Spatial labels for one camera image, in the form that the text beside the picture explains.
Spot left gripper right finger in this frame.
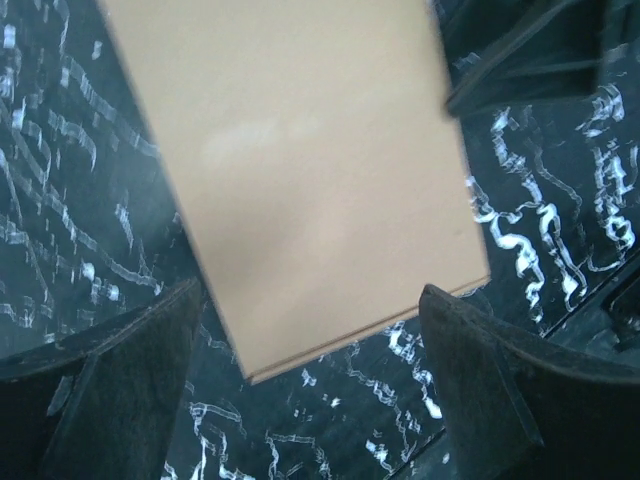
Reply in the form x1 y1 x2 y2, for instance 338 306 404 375
419 285 639 479

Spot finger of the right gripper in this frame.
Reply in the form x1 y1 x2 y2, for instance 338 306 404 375
444 1 607 116

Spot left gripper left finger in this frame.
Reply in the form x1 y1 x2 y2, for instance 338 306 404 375
1 278 202 479

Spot cardboard box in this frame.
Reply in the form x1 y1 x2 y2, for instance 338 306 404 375
101 1 490 383

